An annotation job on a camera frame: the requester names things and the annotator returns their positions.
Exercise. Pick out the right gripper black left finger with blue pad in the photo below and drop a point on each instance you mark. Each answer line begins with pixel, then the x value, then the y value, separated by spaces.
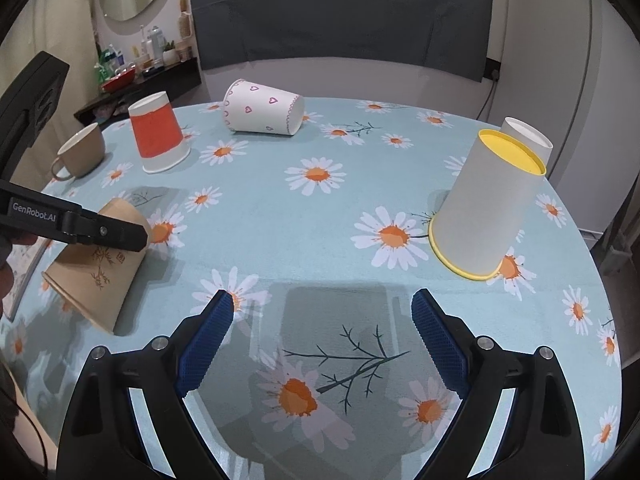
pixel 101 438

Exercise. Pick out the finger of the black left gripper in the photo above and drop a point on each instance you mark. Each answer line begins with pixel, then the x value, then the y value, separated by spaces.
pixel 95 229

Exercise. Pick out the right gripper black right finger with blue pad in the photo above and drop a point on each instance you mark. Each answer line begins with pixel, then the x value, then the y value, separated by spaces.
pixel 542 439

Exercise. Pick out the brown kraft paper cup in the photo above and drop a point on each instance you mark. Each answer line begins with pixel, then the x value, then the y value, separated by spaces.
pixel 95 280

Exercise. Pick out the red and white paper cup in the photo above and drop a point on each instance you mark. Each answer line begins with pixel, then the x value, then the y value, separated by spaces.
pixel 158 136

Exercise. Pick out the white heart pattern paper cup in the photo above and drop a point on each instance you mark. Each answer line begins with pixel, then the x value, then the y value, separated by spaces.
pixel 251 107

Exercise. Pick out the white cup yellow rim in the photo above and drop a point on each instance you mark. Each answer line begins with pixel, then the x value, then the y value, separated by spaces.
pixel 484 209

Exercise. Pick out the white cup behind yellow cup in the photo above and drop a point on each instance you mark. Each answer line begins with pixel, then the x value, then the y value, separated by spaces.
pixel 529 136

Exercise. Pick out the person's left hand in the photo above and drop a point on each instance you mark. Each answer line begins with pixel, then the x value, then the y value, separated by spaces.
pixel 6 273

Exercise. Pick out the smartphone with patterned case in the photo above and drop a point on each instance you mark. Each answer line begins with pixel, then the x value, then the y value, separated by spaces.
pixel 23 260

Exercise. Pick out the beige ceramic mug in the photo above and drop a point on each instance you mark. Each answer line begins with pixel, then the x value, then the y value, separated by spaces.
pixel 79 155

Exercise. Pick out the cream curtain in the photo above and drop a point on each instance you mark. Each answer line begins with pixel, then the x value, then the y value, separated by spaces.
pixel 64 29

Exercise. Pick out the red bowl on shelf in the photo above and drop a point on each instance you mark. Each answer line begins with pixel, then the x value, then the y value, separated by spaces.
pixel 120 81

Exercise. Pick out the white thermos bottle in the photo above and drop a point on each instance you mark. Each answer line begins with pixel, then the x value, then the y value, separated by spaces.
pixel 157 41

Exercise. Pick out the black side shelf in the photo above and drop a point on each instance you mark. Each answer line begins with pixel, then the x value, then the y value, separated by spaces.
pixel 109 108

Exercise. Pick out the small potted plant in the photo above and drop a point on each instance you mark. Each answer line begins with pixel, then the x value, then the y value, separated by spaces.
pixel 170 54

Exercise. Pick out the tall beige bottle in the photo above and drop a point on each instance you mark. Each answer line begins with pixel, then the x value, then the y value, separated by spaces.
pixel 185 20

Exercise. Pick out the daisy print blue tablecloth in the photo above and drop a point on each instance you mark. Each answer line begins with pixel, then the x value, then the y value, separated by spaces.
pixel 321 240

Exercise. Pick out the white refrigerator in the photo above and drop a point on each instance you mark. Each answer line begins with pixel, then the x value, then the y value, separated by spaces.
pixel 570 68

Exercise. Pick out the dark grey chair back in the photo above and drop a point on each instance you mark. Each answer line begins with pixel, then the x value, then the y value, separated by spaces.
pixel 447 35

